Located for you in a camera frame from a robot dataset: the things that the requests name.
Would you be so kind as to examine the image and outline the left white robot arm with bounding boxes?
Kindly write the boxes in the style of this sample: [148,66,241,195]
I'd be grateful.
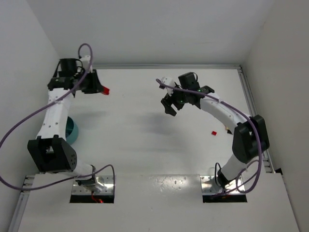
[27,56,104,193]

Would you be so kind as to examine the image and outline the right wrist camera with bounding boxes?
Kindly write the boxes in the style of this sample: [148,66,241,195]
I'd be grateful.
[159,77,176,96]

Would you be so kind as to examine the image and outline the red lego brick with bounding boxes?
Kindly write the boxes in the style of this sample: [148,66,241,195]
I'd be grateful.
[101,86,110,95]

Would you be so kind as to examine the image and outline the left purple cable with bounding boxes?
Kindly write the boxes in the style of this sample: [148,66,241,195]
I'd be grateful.
[0,43,115,191]

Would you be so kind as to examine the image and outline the metal base plate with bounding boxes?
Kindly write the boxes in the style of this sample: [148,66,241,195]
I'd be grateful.
[71,175,114,195]
[200,175,245,196]

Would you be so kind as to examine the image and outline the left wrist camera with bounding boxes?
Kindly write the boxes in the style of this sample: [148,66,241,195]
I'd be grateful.
[79,55,93,73]

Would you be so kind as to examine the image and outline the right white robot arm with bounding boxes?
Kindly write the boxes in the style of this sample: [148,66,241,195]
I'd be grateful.
[157,72,270,189]

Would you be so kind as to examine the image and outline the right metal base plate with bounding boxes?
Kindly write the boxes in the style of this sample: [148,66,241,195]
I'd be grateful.
[200,175,245,196]

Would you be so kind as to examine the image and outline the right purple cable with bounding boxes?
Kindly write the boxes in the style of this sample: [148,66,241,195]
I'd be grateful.
[155,78,263,198]

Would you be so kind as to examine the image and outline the teal divided round container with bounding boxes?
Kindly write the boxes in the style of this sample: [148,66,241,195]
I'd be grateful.
[65,117,79,145]

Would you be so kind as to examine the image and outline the purple cable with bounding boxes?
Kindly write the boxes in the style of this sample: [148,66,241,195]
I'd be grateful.
[155,78,263,198]
[0,43,115,191]

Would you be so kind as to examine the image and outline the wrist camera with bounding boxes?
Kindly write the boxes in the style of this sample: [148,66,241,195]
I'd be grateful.
[159,77,176,96]
[79,55,93,73]

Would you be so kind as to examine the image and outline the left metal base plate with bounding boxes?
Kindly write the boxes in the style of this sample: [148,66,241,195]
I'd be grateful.
[71,175,114,195]

